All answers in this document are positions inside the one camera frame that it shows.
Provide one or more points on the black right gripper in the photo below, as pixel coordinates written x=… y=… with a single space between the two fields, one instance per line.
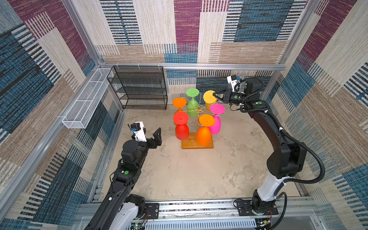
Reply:
x=226 y=95

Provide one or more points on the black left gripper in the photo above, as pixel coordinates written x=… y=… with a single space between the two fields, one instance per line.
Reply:
x=156 y=141

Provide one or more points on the yellow wine glass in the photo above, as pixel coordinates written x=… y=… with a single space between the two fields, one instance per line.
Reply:
x=209 y=99

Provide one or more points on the pink wine glass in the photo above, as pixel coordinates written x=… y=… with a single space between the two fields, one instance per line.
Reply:
x=217 y=110

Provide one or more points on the orange wine glass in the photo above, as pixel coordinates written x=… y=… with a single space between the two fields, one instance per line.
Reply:
x=204 y=135
x=179 y=103

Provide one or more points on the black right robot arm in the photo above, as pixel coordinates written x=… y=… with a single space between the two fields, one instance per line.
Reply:
x=288 y=156

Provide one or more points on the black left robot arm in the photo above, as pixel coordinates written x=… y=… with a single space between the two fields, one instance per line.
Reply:
x=119 y=207

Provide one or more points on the red wine glass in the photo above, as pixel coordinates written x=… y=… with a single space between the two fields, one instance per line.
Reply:
x=181 y=130

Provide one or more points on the green wine glass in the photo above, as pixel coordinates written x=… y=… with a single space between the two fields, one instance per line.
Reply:
x=192 y=105

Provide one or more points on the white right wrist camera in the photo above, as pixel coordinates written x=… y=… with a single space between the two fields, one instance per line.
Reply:
x=235 y=82

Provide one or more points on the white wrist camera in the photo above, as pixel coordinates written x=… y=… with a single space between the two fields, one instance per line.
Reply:
x=138 y=131
x=235 y=82

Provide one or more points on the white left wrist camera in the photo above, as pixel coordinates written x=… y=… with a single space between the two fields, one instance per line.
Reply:
x=138 y=131

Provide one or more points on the gold wire glass rack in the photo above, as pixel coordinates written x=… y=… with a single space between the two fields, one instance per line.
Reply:
x=201 y=108

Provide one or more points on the black wire mesh shelf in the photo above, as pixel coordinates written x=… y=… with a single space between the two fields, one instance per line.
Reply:
x=139 y=87

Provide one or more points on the white wire mesh basket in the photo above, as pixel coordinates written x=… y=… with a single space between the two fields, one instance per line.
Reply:
x=82 y=110

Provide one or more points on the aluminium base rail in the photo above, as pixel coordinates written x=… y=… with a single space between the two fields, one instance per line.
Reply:
x=218 y=208

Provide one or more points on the white slotted cable duct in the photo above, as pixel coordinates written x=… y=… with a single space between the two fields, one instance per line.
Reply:
x=211 y=224

